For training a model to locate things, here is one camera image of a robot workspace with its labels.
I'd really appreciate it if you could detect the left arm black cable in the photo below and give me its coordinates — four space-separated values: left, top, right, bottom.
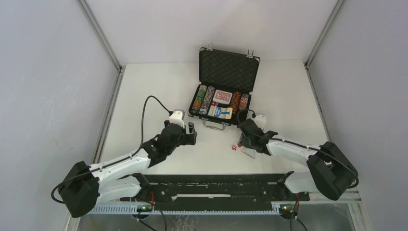
51 95 174 205

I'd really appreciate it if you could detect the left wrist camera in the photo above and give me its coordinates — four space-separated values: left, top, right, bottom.
169 109 185 128

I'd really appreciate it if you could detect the aluminium frame rail front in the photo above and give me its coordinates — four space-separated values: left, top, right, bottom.
72 181 362 205

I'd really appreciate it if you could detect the red playing card deck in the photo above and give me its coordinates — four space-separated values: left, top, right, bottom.
213 90 233 104

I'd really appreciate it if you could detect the blue texas holdem card box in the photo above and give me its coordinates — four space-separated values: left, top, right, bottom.
207 105 233 120

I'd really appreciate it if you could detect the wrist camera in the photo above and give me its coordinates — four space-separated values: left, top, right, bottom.
169 109 185 128
253 114 267 130

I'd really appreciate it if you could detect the black poker set case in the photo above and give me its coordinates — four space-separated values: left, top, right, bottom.
188 43 261 131

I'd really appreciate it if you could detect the green poker chip row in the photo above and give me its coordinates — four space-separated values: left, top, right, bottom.
191 85 207 113

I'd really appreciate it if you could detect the blue tan poker chip row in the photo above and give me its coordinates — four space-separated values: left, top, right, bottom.
199 86 216 115

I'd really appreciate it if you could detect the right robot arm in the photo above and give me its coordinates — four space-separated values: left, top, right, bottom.
239 119 359 201

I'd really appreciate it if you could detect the red white poker chip row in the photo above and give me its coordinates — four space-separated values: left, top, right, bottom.
238 94 249 110

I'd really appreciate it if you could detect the aluminium frame post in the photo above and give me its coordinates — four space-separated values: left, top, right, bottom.
305 0 346 70
76 0 122 72

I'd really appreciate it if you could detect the white cable duct strip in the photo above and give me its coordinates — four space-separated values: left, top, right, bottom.
88 204 280 215

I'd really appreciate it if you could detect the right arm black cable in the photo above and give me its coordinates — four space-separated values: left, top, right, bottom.
236 109 359 189

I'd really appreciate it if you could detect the orange black poker chip row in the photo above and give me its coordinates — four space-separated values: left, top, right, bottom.
230 91 241 114

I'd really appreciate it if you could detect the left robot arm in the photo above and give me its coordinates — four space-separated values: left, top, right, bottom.
53 120 197 218

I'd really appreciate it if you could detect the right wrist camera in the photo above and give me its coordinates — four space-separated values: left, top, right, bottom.
253 114 267 130

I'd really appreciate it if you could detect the right aluminium frame post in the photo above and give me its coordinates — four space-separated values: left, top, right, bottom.
305 0 346 70

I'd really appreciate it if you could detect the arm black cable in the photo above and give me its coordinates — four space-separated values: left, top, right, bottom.
51 95 174 205
236 109 359 189

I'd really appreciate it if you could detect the left aluminium frame post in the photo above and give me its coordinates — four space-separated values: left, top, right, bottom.
76 0 122 72

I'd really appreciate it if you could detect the clear triangle dealer marker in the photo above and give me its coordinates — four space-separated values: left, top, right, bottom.
241 148 256 159

